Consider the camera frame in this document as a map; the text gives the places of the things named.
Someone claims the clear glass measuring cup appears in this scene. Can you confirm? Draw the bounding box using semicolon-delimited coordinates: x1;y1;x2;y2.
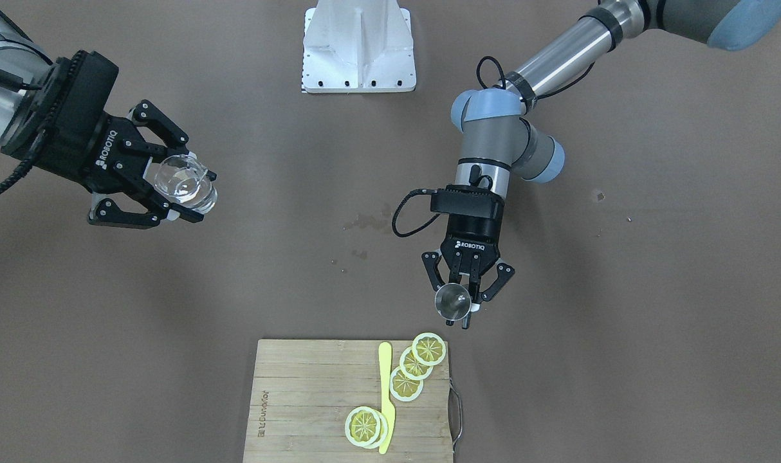
153;152;218;214

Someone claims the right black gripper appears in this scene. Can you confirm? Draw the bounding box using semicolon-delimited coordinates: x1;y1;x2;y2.
2;50;217;230

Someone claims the yellow plastic knife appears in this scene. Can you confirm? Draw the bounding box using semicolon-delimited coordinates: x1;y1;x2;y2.
378;341;396;455

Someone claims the lemon slice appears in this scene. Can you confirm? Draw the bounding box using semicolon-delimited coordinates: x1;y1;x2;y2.
399;346;434;381
344;406;389;450
411;332;447;367
390;367;424;403

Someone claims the steel shaker cup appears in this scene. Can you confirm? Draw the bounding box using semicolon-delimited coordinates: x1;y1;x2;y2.
434;282;473;325

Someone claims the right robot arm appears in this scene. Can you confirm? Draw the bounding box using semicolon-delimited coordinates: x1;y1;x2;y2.
0;11;217;229

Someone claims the bamboo cutting board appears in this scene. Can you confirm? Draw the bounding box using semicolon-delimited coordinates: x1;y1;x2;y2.
243;339;461;462

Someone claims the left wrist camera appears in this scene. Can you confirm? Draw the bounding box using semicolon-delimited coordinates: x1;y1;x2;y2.
430;185;504;221

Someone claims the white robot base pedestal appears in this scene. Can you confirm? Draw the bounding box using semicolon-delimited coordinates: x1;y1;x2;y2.
300;1;417;94

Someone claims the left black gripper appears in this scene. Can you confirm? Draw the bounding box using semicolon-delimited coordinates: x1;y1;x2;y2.
421;216;516;327

